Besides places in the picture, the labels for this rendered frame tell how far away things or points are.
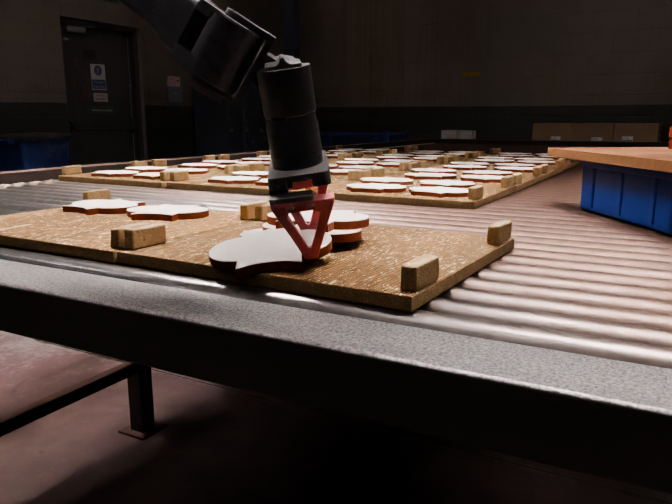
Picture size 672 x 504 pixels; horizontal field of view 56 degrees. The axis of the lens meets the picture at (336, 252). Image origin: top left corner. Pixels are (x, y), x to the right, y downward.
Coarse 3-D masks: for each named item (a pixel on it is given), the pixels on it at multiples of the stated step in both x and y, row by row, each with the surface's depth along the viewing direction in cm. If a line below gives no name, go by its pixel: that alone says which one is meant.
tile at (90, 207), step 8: (88, 200) 120; (96, 200) 120; (104, 200) 120; (112, 200) 120; (120, 200) 120; (64, 208) 114; (72, 208) 113; (80, 208) 112; (88, 208) 110; (96, 208) 111; (104, 208) 111; (112, 208) 111; (120, 208) 111
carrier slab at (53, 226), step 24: (0, 216) 109; (24, 216) 109; (48, 216) 109; (72, 216) 109; (96, 216) 109; (120, 216) 109; (216, 216) 109; (0, 240) 92; (24, 240) 89; (48, 240) 87; (72, 240) 87; (96, 240) 87
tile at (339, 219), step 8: (272, 216) 85; (304, 216) 85; (336, 216) 85; (344, 216) 85; (352, 216) 85; (360, 216) 85; (368, 216) 85; (272, 224) 85; (280, 224) 82; (296, 224) 82; (328, 224) 80; (336, 224) 82; (344, 224) 82; (352, 224) 82; (360, 224) 83; (368, 224) 85
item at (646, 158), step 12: (552, 156) 133; (564, 156) 127; (576, 156) 122; (588, 156) 117; (600, 156) 113; (612, 156) 109; (624, 156) 105; (636, 156) 103; (648, 156) 103; (660, 156) 103; (648, 168) 99; (660, 168) 96
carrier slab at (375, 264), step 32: (256, 224) 101; (128, 256) 79; (160, 256) 77; (192, 256) 77; (352, 256) 77; (384, 256) 77; (416, 256) 77; (448, 256) 77; (480, 256) 77; (288, 288) 67; (320, 288) 65; (352, 288) 63; (384, 288) 63; (448, 288) 68
